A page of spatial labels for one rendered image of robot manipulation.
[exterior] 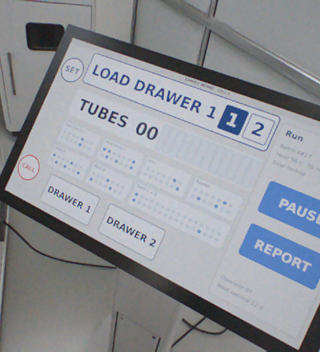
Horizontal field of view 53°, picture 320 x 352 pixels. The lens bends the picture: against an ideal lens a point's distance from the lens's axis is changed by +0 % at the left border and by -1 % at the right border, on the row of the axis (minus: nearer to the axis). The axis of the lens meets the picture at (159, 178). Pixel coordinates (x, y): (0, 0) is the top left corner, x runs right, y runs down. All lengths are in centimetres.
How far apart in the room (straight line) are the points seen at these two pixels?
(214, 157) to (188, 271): 16
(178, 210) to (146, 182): 6
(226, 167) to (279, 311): 19
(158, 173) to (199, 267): 14
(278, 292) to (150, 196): 21
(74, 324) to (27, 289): 27
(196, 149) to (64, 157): 21
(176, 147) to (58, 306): 120
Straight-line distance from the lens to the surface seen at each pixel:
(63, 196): 51
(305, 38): 122
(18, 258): 172
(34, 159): 55
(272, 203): 43
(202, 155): 44
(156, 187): 45
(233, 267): 44
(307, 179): 44
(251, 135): 45
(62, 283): 161
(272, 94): 46
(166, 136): 46
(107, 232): 47
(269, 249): 44
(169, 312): 71
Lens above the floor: 135
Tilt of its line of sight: 38 degrees down
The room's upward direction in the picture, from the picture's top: 11 degrees clockwise
